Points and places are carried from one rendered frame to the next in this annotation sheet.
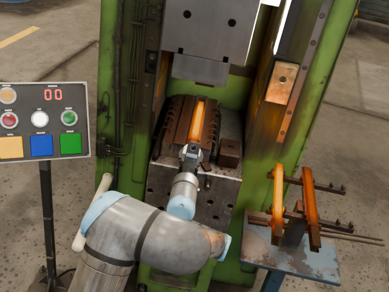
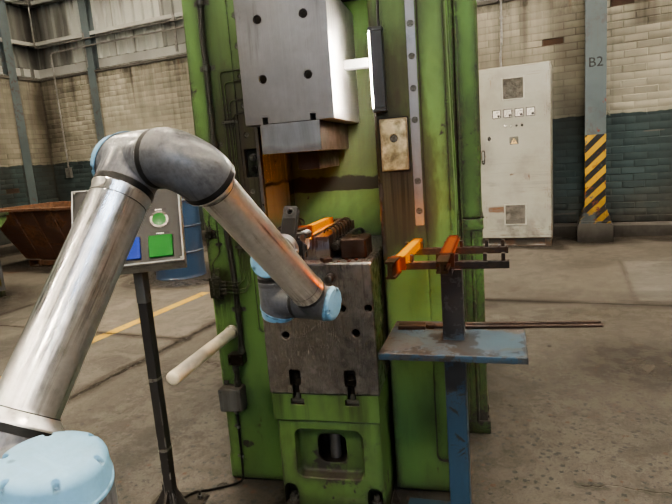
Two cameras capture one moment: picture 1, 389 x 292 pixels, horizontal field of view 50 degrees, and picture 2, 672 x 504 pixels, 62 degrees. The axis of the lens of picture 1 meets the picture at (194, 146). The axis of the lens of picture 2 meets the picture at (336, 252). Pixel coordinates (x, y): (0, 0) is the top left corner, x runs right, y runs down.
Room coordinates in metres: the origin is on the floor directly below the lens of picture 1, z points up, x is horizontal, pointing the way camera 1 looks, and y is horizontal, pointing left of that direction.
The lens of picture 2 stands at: (-0.38, -0.53, 1.25)
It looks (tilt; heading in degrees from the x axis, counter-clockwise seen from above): 10 degrees down; 14
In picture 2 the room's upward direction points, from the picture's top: 4 degrees counter-clockwise
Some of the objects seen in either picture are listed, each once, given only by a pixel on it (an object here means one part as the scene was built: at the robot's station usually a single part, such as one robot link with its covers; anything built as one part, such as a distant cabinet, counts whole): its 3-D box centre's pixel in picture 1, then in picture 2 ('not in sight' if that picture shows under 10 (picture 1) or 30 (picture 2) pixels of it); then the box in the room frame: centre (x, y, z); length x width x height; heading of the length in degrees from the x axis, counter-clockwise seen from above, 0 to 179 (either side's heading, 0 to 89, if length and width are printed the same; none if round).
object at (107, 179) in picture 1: (93, 210); (204, 353); (1.26, 0.38, 0.62); 0.44 x 0.05 x 0.05; 0
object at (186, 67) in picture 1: (205, 48); (308, 138); (1.56, 0.03, 1.32); 0.42 x 0.20 x 0.10; 0
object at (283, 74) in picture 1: (281, 83); (394, 144); (1.48, -0.28, 1.27); 0.09 x 0.02 x 0.17; 90
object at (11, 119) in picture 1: (8, 120); not in sight; (1.15, 0.65, 1.09); 0.05 x 0.03 x 0.04; 90
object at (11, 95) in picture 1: (7, 95); not in sight; (1.19, 0.67, 1.16); 0.05 x 0.03 x 0.04; 90
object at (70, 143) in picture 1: (70, 143); (161, 246); (1.20, 0.45, 1.01); 0.07 x 0.05 x 0.07; 115
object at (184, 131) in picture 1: (191, 124); (316, 237); (1.56, 0.03, 0.96); 0.42 x 0.20 x 0.09; 0
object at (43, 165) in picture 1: (47, 212); (154, 373); (1.27, 0.59, 0.54); 0.04 x 0.04 x 1.08; 0
